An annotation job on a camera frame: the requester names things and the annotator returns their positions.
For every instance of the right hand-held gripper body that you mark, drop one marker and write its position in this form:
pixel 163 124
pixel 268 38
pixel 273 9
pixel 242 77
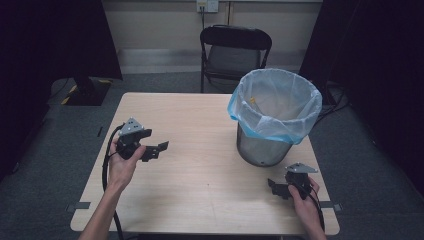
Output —
pixel 300 181

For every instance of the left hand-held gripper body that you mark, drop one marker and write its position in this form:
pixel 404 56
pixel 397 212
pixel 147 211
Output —
pixel 131 140

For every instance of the metal trash can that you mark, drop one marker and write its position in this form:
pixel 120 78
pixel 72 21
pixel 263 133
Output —
pixel 261 151

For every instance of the translucent blue trash bag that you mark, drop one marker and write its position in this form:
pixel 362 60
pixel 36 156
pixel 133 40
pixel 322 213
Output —
pixel 275 110

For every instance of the person's right hand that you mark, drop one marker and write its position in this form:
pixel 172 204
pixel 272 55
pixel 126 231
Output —
pixel 305 206

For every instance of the person's left hand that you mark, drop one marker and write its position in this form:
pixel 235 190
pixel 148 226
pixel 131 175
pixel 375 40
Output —
pixel 122 168

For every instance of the grey tape strip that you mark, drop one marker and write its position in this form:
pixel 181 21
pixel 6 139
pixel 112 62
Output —
pixel 80 206
pixel 331 206

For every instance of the black stand base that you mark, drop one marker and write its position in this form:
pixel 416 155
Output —
pixel 86 91

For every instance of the black folding chair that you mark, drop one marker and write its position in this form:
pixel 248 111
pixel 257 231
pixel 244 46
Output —
pixel 233 56

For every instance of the dark curtain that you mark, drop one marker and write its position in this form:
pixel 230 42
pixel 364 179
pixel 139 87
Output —
pixel 50 60
pixel 376 76

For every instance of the white wall outlet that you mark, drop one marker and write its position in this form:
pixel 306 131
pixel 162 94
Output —
pixel 207 5

